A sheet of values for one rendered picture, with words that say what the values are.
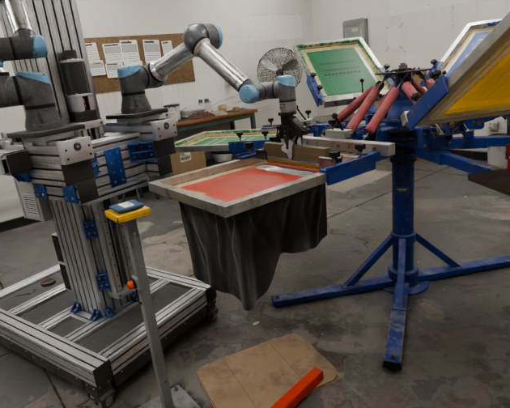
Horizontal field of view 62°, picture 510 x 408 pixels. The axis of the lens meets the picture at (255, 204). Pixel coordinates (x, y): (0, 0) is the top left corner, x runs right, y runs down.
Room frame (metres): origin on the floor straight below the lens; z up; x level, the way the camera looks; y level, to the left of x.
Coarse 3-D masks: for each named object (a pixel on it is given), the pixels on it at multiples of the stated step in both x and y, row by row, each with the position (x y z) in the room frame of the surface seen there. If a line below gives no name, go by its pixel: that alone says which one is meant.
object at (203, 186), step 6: (246, 168) 1.99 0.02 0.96; (252, 168) 1.98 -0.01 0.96; (228, 174) 1.92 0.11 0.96; (234, 174) 1.90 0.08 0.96; (258, 174) 1.85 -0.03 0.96; (264, 174) 1.84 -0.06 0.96; (270, 174) 1.83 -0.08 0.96; (210, 180) 1.85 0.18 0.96; (216, 180) 1.83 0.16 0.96; (186, 186) 1.78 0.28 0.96; (192, 186) 1.77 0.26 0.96; (198, 186) 1.76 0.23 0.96; (204, 186) 1.74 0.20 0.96; (210, 186) 1.73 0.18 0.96; (216, 186) 1.72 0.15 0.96; (204, 192) 1.65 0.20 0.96; (210, 192) 1.64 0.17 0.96
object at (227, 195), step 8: (296, 168) 1.88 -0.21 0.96; (304, 168) 1.86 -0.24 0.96; (272, 176) 1.78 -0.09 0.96; (280, 176) 1.77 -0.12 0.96; (288, 176) 1.75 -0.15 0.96; (296, 176) 1.74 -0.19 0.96; (280, 184) 1.65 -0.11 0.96; (216, 192) 1.63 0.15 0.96; (224, 192) 1.62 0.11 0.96; (232, 192) 1.61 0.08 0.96; (240, 192) 1.60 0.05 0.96; (256, 192) 1.57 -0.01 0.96; (224, 200) 1.51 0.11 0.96; (232, 200) 1.50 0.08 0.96
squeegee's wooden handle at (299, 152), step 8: (264, 144) 2.06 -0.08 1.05; (272, 144) 2.01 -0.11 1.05; (280, 144) 1.97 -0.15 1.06; (296, 144) 1.91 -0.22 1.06; (272, 152) 2.02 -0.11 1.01; (280, 152) 1.97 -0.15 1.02; (296, 152) 1.88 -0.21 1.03; (304, 152) 1.84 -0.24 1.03; (312, 152) 1.80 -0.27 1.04; (320, 152) 1.76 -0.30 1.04; (328, 152) 1.75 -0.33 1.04; (304, 160) 1.84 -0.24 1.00; (312, 160) 1.80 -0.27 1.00; (320, 160) 1.77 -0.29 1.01
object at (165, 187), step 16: (240, 160) 2.04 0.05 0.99; (256, 160) 2.10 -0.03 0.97; (176, 176) 1.83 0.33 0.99; (192, 176) 1.87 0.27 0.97; (320, 176) 1.59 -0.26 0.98; (160, 192) 1.70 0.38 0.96; (176, 192) 1.58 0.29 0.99; (192, 192) 1.55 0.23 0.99; (272, 192) 1.44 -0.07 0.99; (288, 192) 1.49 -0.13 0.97; (208, 208) 1.40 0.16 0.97; (224, 208) 1.32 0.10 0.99; (240, 208) 1.36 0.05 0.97
